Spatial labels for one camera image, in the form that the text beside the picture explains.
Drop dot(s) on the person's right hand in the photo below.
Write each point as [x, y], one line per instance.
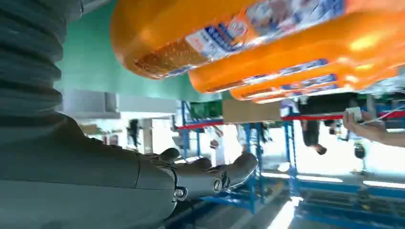
[368, 129]

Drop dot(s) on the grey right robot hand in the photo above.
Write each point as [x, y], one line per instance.
[79, 177]

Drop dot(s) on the black bag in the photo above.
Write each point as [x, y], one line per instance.
[326, 104]

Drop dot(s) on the white cabinet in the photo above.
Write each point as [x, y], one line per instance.
[95, 102]

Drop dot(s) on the blue metal rack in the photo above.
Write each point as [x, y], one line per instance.
[291, 148]

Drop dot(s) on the brown cardboard box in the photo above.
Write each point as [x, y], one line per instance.
[250, 111]

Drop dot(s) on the green crate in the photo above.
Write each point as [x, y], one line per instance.
[205, 109]

